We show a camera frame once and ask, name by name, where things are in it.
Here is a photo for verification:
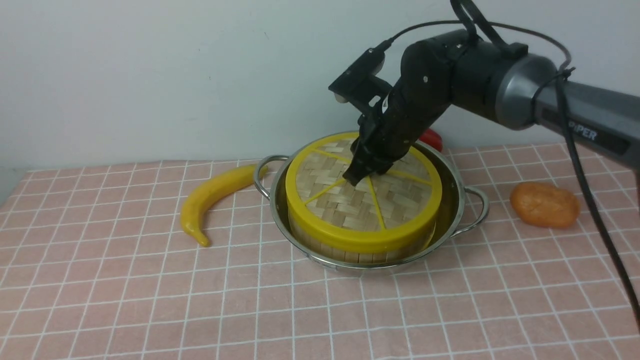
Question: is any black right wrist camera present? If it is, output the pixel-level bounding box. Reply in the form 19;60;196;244
327;43;393;116

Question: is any pink checkered tablecloth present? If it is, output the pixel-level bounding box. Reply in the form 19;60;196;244
0;144;639;360

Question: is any orange bread roll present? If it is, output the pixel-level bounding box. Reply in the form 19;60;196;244
509;181;581;229

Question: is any yellow bamboo steamer lid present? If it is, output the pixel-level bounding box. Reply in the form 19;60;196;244
284;132;443;231

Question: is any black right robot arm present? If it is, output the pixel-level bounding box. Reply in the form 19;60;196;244
329;29;640;185

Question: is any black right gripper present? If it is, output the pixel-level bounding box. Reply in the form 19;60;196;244
343;75;451;186

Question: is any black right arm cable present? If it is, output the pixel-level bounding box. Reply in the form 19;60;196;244
385;0;640;333

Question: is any yellow-rimmed bamboo steamer basket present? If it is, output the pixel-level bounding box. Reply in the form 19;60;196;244
290;219;437;265

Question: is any yellow plastic banana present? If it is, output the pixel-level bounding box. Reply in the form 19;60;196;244
180;164;258;248

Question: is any red pepper toy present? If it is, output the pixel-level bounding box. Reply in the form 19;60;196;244
419;129;444;153

